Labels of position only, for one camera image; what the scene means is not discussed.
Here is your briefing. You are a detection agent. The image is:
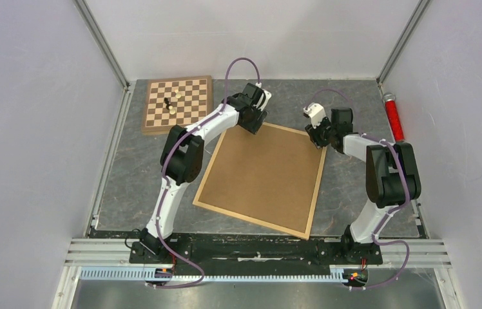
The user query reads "wooden picture frame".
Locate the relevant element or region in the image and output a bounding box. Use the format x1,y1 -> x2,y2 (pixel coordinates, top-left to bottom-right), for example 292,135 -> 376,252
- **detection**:
192,121 -> 328,241

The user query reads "brown frame backing board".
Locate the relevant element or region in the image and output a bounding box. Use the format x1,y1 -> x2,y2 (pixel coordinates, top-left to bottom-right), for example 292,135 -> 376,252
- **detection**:
198,124 -> 323,234

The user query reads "red glitter microphone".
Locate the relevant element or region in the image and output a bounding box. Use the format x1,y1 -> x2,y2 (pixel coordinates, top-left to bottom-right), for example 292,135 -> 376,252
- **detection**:
383,93 -> 405,142

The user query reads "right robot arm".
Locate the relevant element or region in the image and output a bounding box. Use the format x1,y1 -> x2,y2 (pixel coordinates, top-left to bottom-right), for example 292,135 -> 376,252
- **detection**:
303,103 -> 421,263

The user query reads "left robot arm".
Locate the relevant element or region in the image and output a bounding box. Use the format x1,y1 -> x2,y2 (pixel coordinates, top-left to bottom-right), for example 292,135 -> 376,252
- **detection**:
130,82 -> 271,263

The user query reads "wooden chessboard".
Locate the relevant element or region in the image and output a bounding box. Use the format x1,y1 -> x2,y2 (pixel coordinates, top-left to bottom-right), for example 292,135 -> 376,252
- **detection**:
141,75 -> 213,135

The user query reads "black chess piece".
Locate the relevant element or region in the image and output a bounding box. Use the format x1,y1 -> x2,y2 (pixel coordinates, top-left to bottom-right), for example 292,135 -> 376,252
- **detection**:
164,98 -> 172,109

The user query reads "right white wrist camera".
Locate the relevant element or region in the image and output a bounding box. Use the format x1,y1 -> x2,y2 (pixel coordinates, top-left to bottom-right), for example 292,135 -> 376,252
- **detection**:
303,102 -> 327,128

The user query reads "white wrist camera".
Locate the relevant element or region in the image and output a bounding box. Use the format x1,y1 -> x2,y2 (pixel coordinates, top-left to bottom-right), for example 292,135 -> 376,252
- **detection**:
303,102 -> 327,128
255,88 -> 272,111

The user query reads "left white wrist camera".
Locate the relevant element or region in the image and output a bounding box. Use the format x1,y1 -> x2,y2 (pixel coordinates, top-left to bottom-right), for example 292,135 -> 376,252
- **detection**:
255,88 -> 272,111

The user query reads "white slotted cable duct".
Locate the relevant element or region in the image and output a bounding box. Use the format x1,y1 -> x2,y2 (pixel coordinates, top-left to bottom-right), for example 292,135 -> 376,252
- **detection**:
80,267 -> 368,284

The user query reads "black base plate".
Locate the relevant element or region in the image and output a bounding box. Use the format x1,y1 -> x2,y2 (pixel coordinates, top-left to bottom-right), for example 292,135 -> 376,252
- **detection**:
129,233 -> 383,277

